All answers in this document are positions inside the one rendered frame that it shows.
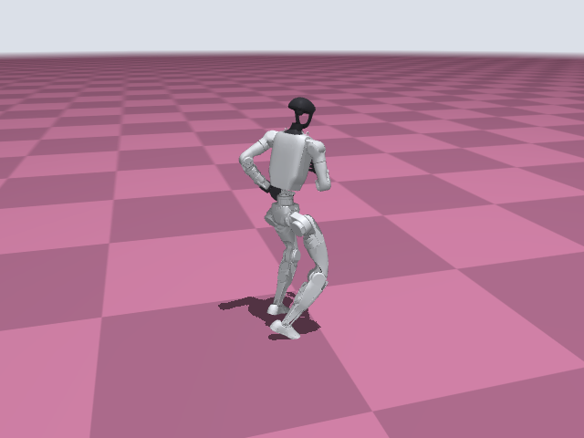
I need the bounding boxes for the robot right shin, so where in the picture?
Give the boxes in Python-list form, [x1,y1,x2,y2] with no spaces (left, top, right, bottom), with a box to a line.
[283,272,328,329]

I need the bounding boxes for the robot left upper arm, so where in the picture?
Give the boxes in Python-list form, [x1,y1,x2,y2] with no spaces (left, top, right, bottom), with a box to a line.
[239,130,278,168]

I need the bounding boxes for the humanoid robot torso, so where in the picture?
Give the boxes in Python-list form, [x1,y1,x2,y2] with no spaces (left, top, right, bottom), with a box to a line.
[269,128,313,227]

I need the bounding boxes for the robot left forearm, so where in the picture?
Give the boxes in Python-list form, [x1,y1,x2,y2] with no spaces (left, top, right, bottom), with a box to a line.
[241,164,270,190]

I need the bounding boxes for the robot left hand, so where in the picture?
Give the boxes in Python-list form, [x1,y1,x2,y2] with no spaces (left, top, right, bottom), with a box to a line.
[259,181,294,200]

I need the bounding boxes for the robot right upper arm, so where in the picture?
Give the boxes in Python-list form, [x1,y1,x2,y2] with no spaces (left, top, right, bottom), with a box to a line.
[306,139,329,192]

